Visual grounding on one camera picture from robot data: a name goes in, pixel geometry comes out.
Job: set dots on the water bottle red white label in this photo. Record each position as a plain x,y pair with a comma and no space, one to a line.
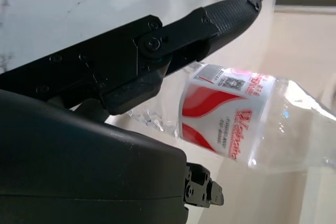
223,119

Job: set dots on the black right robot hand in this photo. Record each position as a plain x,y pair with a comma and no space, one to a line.
78,155

